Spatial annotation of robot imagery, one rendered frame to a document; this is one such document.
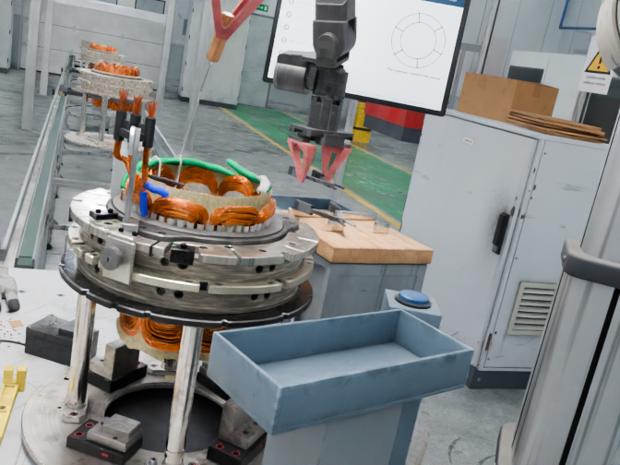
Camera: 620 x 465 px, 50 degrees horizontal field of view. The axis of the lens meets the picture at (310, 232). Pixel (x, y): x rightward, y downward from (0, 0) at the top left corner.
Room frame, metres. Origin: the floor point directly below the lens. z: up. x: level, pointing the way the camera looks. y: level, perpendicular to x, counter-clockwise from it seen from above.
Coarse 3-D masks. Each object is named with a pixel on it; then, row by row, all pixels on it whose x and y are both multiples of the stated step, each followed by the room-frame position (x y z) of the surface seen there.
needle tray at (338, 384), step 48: (240, 336) 0.58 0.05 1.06; (288, 336) 0.62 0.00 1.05; (336, 336) 0.66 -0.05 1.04; (384, 336) 0.71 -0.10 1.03; (432, 336) 0.68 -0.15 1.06; (240, 384) 0.52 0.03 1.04; (288, 384) 0.49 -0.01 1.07; (336, 384) 0.52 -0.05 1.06; (384, 384) 0.56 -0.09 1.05; (432, 384) 0.61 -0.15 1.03; (288, 432) 0.58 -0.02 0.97; (336, 432) 0.55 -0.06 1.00; (384, 432) 0.59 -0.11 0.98
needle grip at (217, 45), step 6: (222, 12) 0.83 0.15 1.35; (228, 12) 0.84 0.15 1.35; (222, 18) 0.83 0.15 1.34; (228, 18) 0.83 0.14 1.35; (222, 24) 0.83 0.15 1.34; (228, 24) 0.83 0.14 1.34; (216, 42) 0.83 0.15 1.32; (222, 42) 0.84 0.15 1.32; (210, 48) 0.84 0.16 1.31; (216, 48) 0.83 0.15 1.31; (222, 48) 0.84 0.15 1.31; (210, 54) 0.84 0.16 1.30; (216, 54) 0.84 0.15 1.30; (210, 60) 0.84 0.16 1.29; (216, 60) 0.84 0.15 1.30
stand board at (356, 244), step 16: (320, 224) 1.06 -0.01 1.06; (368, 224) 1.12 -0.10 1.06; (320, 240) 0.97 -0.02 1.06; (336, 240) 0.98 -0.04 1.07; (352, 240) 1.00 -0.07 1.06; (368, 240) 1.01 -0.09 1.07; (384, 240) 1.03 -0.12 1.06; (400, 240) 1.05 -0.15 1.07; (336, 256) 0.94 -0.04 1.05; (352, 256) 0.95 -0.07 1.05; (368, 256) 0.97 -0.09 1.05; (384, 256) 0.98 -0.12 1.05; (400, 256) 1.00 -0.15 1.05; (416, 256) 1.02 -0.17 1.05; (432, 256) 1.03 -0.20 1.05
